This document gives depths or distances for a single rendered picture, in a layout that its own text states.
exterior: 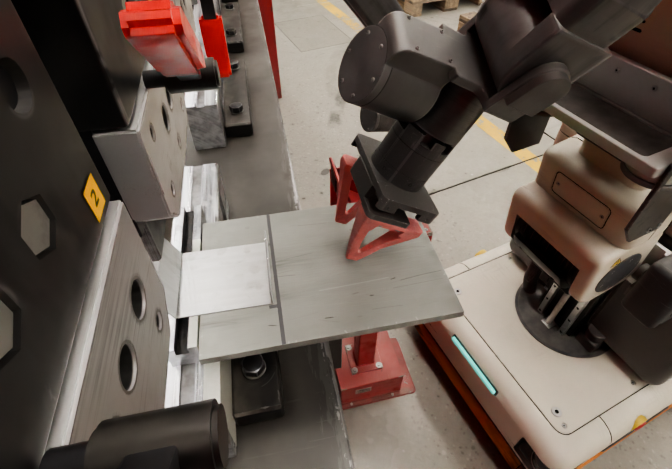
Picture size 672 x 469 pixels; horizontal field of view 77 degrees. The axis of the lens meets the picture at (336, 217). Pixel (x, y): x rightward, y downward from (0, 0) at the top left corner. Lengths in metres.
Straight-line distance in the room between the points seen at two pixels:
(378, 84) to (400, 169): 0.10
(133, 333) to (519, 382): 1.16
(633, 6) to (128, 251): 0.31
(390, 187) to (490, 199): 1.78
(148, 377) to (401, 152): 0.27
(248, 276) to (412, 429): 1.07
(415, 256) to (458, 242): 1.42
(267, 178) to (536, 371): 0.89
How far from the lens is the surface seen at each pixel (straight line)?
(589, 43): 0.33
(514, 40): 0.33
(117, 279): 0.18
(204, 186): 0.64
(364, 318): 0.43
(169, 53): 0.20
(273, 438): 0.52
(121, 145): 0.24
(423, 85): 0.33
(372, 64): 0.32
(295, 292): 0.45
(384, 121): 0.75
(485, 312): 1.36
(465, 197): 2.12
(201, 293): 0.47
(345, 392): 1.37
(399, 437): 1.45
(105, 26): 0.24
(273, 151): 0.85
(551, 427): 1.26
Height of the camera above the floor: 1.37
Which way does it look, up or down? 45 degrees down
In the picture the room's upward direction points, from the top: straight up
